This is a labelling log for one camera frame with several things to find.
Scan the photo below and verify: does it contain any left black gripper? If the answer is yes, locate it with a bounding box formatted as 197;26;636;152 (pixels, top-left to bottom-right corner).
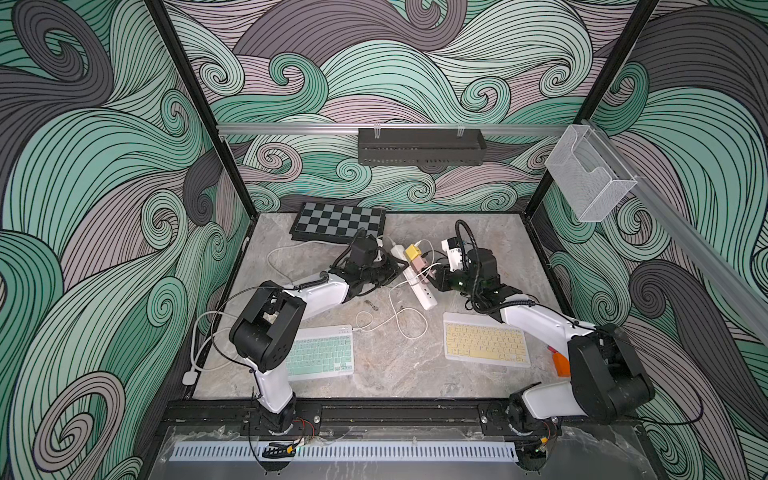
358;254;406;289

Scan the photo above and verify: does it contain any orange red tool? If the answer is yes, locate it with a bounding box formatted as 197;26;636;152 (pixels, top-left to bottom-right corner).
548;347;571;377

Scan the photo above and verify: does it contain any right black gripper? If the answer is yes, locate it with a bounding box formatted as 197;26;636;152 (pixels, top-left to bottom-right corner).
428;262;484;298

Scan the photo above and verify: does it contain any black chessboard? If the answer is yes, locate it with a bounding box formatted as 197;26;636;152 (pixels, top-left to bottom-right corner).
289;202;386;244

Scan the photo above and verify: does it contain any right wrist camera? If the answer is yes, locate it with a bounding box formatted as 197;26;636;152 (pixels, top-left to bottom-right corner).
441;237;464;272

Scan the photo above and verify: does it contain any white power strip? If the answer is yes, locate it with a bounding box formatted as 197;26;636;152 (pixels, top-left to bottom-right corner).
390;244;437;310

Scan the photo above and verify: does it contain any black wall tray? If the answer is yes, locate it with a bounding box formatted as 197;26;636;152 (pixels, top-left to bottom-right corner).
357;127;487;169

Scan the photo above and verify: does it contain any yellow charger adapter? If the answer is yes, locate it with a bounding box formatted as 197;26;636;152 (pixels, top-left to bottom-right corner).
405;244;422;261

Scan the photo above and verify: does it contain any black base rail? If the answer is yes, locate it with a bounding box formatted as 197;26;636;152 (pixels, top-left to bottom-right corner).
158;398;637;438

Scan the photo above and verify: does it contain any pink charger adapter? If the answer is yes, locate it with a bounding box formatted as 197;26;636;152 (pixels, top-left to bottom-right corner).
410;256;429;274

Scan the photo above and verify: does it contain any white slotted cable duct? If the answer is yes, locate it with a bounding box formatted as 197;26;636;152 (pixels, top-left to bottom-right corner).
169;441;518;463

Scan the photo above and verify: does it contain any green wireless keyboard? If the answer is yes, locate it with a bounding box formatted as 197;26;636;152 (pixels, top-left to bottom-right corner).
286;325;355;381

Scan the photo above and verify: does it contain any clear plastic wall bin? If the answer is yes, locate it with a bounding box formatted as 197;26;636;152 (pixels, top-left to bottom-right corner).
545;124;637;223

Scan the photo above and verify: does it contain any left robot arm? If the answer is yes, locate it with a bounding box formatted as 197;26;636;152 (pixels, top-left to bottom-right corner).
229;230;409;431

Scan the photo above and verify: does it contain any yellow keyboard right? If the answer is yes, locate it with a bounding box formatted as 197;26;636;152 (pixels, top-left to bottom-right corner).
443;312;531;368

